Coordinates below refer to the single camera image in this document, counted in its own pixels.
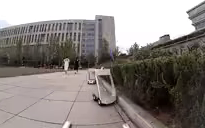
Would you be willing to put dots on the low grey building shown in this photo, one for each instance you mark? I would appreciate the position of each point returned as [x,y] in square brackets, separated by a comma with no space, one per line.
[180,40]

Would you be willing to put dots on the small white wheeled robot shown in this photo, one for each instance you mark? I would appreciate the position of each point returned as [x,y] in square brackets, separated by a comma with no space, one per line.
[91,76]
[104,87]

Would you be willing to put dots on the person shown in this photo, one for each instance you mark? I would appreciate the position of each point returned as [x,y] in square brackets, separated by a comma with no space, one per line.
[76,64]
[66,64]

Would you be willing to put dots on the robot's own part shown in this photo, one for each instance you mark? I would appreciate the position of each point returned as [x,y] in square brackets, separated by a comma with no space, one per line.
[125,126]
[66,124]

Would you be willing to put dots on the grey concrete kerb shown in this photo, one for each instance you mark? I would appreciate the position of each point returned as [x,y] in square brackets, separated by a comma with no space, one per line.
[136,113]

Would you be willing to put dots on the grey concrete slab plaza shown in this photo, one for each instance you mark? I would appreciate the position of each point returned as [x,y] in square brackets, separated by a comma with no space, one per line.
[46,100]

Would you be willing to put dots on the large curved grey building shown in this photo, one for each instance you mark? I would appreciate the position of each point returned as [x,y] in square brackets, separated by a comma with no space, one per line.
[56,33]

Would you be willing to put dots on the grey building with balconies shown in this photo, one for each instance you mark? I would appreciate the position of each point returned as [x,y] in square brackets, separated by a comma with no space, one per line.
[202,14]

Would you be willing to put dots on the row of trees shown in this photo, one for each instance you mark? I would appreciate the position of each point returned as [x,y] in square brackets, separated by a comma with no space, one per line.
[40,53]

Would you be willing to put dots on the green hedge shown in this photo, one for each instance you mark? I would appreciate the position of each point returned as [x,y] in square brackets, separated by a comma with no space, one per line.
[163,76]

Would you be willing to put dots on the grass strip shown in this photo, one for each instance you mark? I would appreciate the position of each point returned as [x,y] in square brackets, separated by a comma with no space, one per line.
[13,70]

